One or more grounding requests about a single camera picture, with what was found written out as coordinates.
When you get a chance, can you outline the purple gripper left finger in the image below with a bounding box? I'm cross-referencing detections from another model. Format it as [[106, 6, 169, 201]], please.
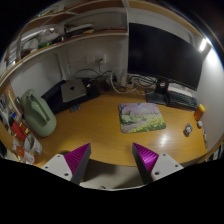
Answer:
[[42, 143, 91, 185]]

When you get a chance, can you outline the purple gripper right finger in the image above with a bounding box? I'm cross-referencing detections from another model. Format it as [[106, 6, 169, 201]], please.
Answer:
[[132, 143, 182, 185]]

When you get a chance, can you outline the landscape print mouse pad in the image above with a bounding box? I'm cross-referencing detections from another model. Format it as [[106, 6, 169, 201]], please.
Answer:
[[118, 103, 166, 134]]

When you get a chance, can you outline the white roll of tape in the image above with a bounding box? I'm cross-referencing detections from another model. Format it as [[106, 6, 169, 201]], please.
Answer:
[[24, 134, 42, 155]]

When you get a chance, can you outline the small grey desk toy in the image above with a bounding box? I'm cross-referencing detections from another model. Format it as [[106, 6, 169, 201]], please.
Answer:
[[184, 124, 193, 136]]

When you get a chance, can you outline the green watering can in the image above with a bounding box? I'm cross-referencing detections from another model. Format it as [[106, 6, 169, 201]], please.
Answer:
[[20, 89, 57, 137]]

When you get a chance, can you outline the red cylinder can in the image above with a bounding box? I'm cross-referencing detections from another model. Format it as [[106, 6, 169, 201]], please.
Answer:
[[9, 117, 26, 140]]

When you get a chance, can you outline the black monitor stand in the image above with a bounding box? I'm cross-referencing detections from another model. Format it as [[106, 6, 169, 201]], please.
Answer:
[[145, 78, 169, 105]]

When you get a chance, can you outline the dark mechanical keyboard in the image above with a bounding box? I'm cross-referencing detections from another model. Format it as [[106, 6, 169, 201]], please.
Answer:
[[168, 91, 197, 111]]

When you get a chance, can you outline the black box under computer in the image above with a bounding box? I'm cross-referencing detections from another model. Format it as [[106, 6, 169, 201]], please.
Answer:
[[42, 78, 100, 114]]

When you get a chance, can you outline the orange pill bottle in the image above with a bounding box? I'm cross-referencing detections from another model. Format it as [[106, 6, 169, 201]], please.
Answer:
[[194, 104, 205, 121]]

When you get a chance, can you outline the silver mini computer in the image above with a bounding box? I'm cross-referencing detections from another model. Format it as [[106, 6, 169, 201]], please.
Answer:
[[61, 79, 87, 102]]

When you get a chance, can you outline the white power strip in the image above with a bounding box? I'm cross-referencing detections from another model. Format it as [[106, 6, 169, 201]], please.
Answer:
[[110, 74, 134, 88]]

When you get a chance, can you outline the black computer monitor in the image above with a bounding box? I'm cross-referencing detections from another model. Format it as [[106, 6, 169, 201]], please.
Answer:
[[128, 23, 203, 90]]

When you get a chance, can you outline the stack of books on shelf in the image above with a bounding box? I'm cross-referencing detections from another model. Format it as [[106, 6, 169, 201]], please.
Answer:
[[65, 23, 93, 38]]

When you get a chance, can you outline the white cable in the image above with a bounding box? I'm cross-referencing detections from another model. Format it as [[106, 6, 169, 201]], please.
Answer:
[[109, 68, 135, 95]]

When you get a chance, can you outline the white wall socket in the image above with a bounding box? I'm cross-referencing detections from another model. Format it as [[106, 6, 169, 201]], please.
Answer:
[[86, 54, 106, 64]]

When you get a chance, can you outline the wooden wall shelf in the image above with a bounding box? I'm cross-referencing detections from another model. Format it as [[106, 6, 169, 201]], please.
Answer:
[[0, 0, 129, 86]]

